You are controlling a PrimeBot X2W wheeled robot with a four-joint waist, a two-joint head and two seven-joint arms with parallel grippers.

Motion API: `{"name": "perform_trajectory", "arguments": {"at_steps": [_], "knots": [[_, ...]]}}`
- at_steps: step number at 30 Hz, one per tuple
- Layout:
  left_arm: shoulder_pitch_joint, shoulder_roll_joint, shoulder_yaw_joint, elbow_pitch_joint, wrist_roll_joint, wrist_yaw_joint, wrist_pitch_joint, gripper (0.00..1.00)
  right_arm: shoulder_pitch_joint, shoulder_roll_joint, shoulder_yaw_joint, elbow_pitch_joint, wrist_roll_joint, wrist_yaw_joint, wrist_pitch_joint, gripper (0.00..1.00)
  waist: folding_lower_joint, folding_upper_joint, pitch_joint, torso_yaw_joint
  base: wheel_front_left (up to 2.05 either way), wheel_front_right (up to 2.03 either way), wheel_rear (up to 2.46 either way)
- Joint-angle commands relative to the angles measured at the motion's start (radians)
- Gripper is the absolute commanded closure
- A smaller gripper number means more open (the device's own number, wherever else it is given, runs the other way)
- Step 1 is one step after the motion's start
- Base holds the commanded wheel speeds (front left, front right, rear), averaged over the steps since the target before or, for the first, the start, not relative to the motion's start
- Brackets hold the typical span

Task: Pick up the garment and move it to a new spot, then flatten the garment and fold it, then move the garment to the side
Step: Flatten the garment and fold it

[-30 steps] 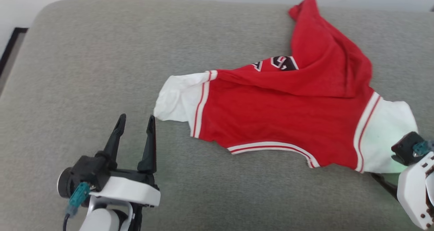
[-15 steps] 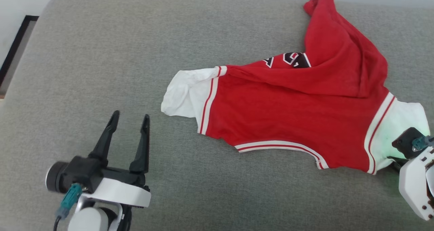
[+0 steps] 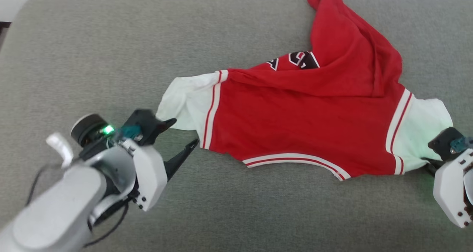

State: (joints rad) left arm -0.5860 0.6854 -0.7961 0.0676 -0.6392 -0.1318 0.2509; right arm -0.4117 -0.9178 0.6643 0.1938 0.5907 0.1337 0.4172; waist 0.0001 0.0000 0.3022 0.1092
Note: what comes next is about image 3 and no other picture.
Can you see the black round wrist camera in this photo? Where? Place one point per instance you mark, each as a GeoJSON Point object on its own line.
{"type": "Point", "coordinates": [87, 128]}

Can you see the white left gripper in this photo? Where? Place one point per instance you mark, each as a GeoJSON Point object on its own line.
{"type": "Point", "coordinates": [149, 174]}

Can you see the dark skirting strip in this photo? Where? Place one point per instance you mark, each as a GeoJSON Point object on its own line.
{"type": "Point", "coordinates": [3, 34]}

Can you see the red and white sports jersey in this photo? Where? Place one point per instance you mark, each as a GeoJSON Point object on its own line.
{"type": "Point", "coordinates": [295, 115]}

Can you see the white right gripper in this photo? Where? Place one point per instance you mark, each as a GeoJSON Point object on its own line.
{"type": "Point", "coordinates": [451, 185]}

